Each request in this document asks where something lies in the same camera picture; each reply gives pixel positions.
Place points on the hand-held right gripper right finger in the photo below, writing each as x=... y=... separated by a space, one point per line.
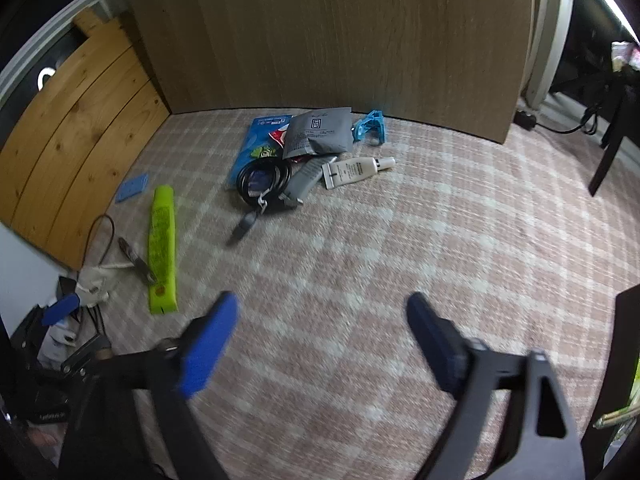
x=432 y=335

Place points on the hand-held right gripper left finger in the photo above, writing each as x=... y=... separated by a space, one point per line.
x=212 y=340

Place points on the yellow-green packet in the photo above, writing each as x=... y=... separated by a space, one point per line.
x=162 y=250

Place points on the blue snack packet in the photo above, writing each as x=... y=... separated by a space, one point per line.
x=260 y=132

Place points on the grey foil pouch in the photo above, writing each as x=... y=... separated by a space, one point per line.
x=320 y=132

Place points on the grey key tag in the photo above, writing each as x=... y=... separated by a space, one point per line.
x=245 y=224

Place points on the white cloth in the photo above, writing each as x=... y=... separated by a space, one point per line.
x=92 y=280

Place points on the blue tag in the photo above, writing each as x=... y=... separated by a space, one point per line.
x=60 y=310

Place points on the small blue card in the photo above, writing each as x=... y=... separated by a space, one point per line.
x=131 y=189

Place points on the white cream tube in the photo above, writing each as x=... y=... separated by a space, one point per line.
x=352 y=169

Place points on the black bag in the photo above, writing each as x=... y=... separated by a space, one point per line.
x=35 y=390

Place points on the grey tube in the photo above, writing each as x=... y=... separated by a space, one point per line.
x=305 y=180

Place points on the pale green sticks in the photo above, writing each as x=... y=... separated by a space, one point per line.
x=620 y=415

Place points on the blue plastic clip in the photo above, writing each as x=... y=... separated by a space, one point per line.
x=371 y=125

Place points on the pine plank board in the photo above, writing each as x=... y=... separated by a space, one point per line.
x=75 y=150

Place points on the dark table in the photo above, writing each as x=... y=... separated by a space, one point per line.
x=607 y=145

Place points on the light wood panel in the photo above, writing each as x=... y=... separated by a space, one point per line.
x=325 y=35

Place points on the white door frame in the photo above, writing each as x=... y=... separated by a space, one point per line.
x=550 y=35

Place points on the white window frame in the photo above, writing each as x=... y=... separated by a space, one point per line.
x=35 y=40

